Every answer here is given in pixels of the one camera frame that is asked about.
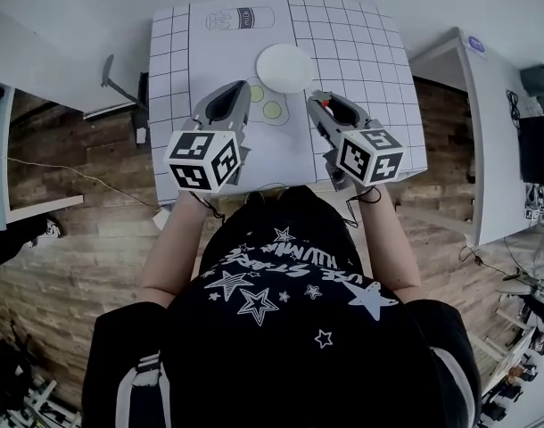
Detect white floor cable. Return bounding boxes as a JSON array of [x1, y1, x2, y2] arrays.
[[6, 156, 160, 209]]

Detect person's left forearm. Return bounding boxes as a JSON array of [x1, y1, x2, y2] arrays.
[[140, 188, 213, 309]]

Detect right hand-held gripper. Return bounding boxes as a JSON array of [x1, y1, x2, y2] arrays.
[[306, 91, 407, 193]]

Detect black desk cable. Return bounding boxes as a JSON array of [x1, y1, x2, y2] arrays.
[[505, 88, 523, 129]]

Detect person's black star-print shirt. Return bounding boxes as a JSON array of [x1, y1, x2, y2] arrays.
[[82, 185, 482, 428]]

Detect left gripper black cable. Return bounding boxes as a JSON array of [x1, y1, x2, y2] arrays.
[[195, 193, 227, 220]]

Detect black metal stand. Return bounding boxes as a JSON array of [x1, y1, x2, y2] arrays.
[[83, 54, 151, 146]]

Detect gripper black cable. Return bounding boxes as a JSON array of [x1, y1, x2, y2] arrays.
[[342, 184, 384, 229], [195, 193, 227, 220]]

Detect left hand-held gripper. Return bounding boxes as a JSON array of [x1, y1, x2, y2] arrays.
[[164, 79, 253, 193]]

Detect white checked tablecloth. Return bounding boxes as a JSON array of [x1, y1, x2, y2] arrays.
[[146, 0, 430, 208]]

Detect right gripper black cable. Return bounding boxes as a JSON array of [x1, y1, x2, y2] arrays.
[[342, 184, 384, 229]]

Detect person's right forearm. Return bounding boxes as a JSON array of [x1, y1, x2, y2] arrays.
[[359, 184, 423, 305]]

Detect white round plate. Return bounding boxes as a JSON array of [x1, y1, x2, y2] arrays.
[[255, 43, 316, 95]]

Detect black box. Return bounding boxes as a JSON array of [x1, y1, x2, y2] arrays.
[[520, 63, 544, 106]]

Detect printed marker cards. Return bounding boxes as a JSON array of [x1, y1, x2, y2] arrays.
[[523, 183, 544, 222]]

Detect black monitor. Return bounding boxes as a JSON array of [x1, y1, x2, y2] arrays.
[[518, 114, 544, 185]]

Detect white desk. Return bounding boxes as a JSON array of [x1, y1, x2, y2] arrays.
[[0, 77, 85, 232], [408, 27, 544, 248]]

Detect black floor cable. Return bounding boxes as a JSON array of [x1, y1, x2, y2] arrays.
[[458, 234, 540, 284]]

